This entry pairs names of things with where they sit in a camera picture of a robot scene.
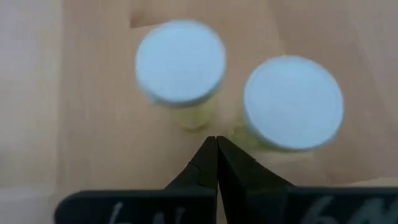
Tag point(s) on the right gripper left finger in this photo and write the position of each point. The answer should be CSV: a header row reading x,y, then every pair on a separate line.
x,y
186,202

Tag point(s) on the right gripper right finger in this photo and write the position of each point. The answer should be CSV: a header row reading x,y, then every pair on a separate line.
x,y
255,199

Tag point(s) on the yellow pill bottle white lid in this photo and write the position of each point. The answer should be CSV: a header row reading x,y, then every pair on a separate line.
x,y
180,62
293,102

